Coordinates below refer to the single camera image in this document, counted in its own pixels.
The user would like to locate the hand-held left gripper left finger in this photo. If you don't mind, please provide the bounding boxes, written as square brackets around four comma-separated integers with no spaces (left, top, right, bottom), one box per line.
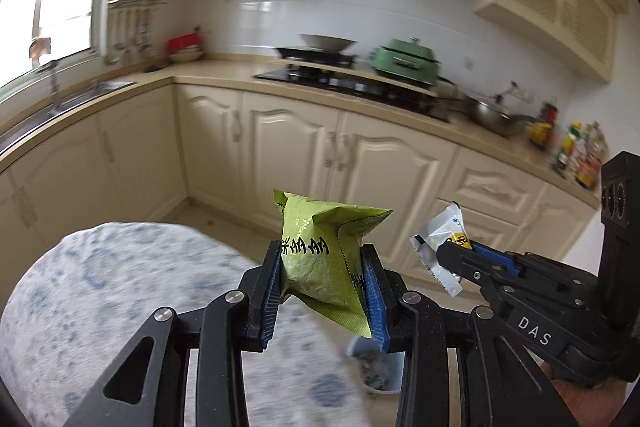
[62,239,283,427]

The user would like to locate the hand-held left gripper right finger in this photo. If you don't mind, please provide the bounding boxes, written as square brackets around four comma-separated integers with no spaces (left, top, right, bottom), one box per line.
[361,243,581,427]

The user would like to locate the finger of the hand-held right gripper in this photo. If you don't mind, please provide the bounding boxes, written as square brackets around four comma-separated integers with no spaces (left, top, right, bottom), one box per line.
[437,242,506,296]
[470,243,526,278]

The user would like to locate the white sachet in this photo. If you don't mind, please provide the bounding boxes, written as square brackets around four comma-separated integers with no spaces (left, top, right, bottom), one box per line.
[410,201,467,299]

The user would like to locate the blue plastic bin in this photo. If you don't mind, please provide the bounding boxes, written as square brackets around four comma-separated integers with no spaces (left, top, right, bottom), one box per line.
[346,336,407,396]

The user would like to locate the green snack packet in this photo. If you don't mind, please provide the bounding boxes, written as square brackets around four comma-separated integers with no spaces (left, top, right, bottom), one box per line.
[272,188,394,339]

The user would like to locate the person's right hand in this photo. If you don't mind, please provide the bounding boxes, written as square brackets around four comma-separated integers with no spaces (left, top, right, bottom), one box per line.
[539,357,627,427]

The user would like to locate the heap of mixed food wrappers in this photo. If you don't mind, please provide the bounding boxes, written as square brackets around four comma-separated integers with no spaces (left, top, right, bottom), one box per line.
[359,351,397,389]

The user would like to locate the row of condiment bottles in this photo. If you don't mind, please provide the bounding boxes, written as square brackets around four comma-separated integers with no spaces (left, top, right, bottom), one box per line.
[552,121,610,192]

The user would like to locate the dark condiment container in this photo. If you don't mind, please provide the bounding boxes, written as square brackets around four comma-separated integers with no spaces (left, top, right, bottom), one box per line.
[529,98,560,152]

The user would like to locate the cream lower kitchen cabinets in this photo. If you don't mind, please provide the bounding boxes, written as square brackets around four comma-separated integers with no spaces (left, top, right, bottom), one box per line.
[0,84,601,278]

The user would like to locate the green electric cooker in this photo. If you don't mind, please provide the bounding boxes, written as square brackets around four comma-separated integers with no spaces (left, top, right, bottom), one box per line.
[370,37,443,85]

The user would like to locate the black gas stove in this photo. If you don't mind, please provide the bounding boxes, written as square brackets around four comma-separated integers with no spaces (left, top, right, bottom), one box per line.
[252,67,453,124]

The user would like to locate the shallow metal pan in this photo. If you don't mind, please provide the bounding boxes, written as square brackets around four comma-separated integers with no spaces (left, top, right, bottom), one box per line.
[299,34,359,54]

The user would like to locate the red lidded container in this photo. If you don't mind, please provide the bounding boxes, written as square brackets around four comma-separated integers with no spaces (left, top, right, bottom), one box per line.
[166,32,205,52]

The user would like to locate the stainless steel double sink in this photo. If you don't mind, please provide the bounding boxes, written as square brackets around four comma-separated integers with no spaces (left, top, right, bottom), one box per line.
[0,79,137,155]

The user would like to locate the row of hanging steel utensils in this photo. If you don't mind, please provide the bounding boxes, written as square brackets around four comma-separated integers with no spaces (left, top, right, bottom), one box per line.
[104,7,153,65]

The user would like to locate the steel kitchen faucet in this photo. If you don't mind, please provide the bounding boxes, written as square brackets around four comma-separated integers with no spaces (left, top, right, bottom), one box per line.
[35,61,63,110]

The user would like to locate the brown rag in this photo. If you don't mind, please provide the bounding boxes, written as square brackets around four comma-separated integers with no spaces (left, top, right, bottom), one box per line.
[28,37,54,64]

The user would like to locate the steel wok with black handle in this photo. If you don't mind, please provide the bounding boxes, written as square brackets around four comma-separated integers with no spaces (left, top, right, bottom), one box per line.
[462,94,538,138]

